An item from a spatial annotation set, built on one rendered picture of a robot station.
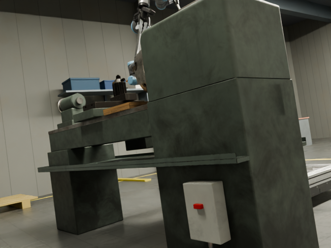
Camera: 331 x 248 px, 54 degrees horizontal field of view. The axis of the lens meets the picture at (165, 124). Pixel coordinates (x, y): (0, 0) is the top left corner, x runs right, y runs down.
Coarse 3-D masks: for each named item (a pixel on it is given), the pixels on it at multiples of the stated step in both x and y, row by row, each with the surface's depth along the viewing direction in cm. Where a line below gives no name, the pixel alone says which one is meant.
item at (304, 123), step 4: (300, 120) 783; (304, 120) 793; (300, 124) 781; (304, 124) 791; (308, 124) 801; (300, 128) 779; (304, 128) 789; (308, 128) 799; (304, 132) 787; (308, 132) 797; (304, 136) 785; (308, 136) 795; (308, 140) 793; (308, 144) 791
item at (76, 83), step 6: (72, 78) 546; (78, 78) 552; (84, 78) 559; (90, 78) 565; (96, 78) 572; (66, 84) 559; (72, 84) 546; (78, 84) 552; (84, 84) 558; (90, 84) 565; (96, 84) 571; (66, 90) 561
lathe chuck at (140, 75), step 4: (140, 52) 195; (136, 56) 196; (140, 56) 192; (136, 60) 194; (140, 60) 191; (140, 64) 190; (140, 68) 190; (136, 72) 193; (140, 72) 191; (136, 76) 194; (140, 76) 192; (144, 76) 189; (140, 80) 193; (144, 80) 191; (140, 84) 195; (144, 88) 196
